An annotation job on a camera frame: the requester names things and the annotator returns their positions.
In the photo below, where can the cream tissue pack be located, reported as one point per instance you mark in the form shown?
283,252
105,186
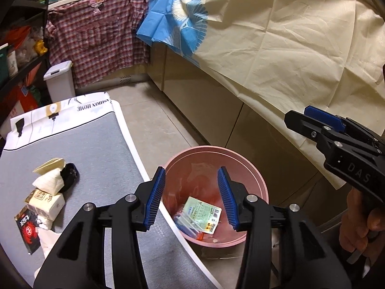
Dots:
45,203

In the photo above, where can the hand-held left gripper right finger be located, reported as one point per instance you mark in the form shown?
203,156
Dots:
227,198

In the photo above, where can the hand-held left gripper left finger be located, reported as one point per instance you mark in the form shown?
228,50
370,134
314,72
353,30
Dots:
155,198

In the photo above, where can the grey ironing board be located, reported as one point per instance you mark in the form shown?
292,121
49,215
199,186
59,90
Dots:
84,105

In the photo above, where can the white lidded bin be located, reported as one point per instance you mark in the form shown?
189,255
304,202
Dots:
60,79

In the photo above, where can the cream folded tissue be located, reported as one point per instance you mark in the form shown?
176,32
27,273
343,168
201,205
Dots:
49,165

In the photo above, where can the pink plastic bin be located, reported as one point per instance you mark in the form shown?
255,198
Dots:
192,159

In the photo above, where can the white folded tissue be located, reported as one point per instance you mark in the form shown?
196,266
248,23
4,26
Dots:
48,182

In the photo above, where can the blue plastic bag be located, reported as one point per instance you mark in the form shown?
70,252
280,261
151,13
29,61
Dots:
183,221

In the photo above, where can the grey table mat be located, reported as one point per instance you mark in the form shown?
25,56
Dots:
75,144

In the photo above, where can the black shelf rack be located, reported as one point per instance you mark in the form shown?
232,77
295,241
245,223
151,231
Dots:
27,66

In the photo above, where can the cream cloth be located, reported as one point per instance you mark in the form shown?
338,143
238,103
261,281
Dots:
285,36

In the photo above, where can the green and white carton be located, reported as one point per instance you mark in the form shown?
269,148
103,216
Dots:
200,213

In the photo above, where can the small black object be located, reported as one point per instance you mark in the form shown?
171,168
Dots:
69,176

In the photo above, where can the white crumpled tissue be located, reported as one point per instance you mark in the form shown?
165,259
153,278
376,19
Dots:
49,240

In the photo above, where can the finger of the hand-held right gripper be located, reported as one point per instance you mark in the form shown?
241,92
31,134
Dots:
323,116
300,123

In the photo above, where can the person's right hand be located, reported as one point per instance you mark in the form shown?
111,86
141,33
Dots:
358,225

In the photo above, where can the yellow toy figure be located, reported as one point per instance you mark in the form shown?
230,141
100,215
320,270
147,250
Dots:
40,47

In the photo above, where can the red plaid shirt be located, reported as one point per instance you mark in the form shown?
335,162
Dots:
96,36

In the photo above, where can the black and red packet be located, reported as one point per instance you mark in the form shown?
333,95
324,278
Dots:
27,230

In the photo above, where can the red cardboard box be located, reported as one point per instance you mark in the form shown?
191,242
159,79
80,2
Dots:
22,101

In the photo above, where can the cream kitchen cabinet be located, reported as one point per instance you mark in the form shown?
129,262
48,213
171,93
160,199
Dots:
210,105

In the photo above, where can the blue patterned cloth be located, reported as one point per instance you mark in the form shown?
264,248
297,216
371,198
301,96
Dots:
177,15

